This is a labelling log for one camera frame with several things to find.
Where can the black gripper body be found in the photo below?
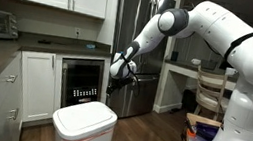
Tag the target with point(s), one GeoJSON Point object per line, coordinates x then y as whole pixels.
{"type": "Point", "coordinates": [122, 83]}

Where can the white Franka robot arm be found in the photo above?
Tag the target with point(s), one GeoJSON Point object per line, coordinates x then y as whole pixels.
{"type": "Point", "coordinates": [214, 24]}

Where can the white bin lid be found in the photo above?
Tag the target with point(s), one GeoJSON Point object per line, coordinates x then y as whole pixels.
{"type": "Point", "coordinates": [84, 118]}

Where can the stainless steel refrigerator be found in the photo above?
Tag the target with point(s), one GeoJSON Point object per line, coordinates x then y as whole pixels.
{"type": "Point", "coordinates": [145, 93]}

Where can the black built-in beverage cooler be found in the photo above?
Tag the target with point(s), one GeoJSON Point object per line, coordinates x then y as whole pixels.
{"type": "Point", "coordinates": [81, 82]}

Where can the small blue object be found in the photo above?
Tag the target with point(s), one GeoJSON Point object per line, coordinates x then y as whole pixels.
{"type": "Point", "coordinates": [90, 46]}

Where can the white built-in desk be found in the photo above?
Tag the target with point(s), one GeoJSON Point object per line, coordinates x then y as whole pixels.
{"type": "Point", "coordinates": [172, 87]}

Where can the small black speaker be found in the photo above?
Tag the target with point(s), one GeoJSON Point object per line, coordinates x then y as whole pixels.
{"type": "Point", "coordinates": [174, 55]}

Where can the white base cabinet door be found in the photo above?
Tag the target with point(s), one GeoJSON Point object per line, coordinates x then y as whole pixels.
{"type": "Point", "coordinates": [37, 87]}

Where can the white cup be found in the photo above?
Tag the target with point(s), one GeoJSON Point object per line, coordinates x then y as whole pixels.
{"type": "Point", "coordinates": [196, 61]}

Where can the flat black object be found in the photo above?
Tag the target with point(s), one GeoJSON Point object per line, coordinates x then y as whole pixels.
{"type": "Point", "coordinates": [44, 41]}

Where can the wooden slat-back chair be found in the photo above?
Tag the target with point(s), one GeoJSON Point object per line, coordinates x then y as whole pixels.
{"type": "Point", "coordinates": [209, 93]}

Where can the light wooden board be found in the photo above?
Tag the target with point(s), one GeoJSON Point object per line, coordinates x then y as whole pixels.
{"type": "Point", "coordinates": [203, 120]}

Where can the dark blue box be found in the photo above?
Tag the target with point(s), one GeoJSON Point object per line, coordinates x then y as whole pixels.
{"type": "Point", "coordinates": [206, 131]}

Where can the white wall outlet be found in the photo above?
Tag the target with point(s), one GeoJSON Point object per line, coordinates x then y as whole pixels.
{"type": "Point", "coordinates": [77, 32]}

